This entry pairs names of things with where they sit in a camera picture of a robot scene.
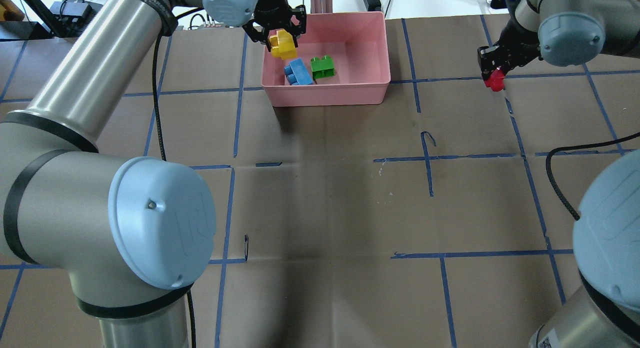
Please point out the green toy block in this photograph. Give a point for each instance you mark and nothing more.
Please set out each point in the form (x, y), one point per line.
(322, 67)

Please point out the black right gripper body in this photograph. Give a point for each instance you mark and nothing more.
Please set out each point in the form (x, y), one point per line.
(511, 44)

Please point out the yellow toy block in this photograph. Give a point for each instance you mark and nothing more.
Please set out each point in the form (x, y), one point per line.
(282, 45)

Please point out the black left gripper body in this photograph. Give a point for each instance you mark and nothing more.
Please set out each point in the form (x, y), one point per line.
(270, 8)

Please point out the red toy block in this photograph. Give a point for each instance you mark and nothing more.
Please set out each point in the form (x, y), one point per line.
(496, 80)

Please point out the aluminium frame post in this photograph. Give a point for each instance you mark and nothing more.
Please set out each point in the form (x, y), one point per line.
(321, 7)

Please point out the blue toy block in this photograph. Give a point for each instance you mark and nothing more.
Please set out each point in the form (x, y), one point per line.
(296, 73)

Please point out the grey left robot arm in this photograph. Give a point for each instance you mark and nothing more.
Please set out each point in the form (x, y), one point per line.
(133, 234)

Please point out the pink plastic box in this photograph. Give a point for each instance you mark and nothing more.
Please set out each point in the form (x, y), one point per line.
(357, 43)

